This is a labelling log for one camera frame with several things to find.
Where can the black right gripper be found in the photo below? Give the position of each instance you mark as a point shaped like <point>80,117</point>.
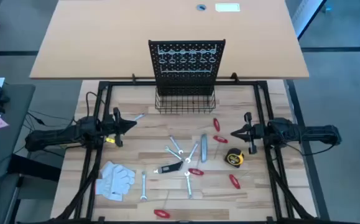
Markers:
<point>255,132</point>

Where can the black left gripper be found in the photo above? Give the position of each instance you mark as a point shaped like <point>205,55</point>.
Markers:
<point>116,127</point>

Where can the silver combination wrench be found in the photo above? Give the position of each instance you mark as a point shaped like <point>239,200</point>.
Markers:
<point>139,117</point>
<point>188,184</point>
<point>143,185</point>
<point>176,144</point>
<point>192,152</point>
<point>173,153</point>

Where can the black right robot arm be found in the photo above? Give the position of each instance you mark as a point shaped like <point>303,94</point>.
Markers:
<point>310,133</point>

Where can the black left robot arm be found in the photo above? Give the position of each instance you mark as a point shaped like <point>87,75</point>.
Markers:
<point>52,138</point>

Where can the yellow tag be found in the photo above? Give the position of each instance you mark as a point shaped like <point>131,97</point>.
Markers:
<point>110,140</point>

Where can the yellow black tape measure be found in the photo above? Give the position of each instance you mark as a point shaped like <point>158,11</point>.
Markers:
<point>234,157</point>

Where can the grey utility knife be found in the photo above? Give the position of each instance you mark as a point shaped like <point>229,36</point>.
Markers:
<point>204,147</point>

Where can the white work glove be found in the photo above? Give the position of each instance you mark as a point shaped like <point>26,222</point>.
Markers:
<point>116,185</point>
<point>106,168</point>

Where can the black metal pegboard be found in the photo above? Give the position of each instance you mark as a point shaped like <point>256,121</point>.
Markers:
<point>186,81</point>

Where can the tan desk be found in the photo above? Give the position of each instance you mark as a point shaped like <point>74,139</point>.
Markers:
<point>105,37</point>

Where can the grey side table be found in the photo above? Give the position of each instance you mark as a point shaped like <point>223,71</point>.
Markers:
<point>5,146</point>

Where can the white desk plate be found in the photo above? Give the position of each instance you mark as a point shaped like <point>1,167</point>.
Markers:
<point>227,7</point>

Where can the white perforated panel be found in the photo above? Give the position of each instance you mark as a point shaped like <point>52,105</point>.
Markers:
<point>304,15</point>

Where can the black frame clamp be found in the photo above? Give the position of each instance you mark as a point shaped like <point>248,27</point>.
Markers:
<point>134,79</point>
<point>234,77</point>

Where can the silver wrench holder rail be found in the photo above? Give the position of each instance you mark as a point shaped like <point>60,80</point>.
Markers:
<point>186,71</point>

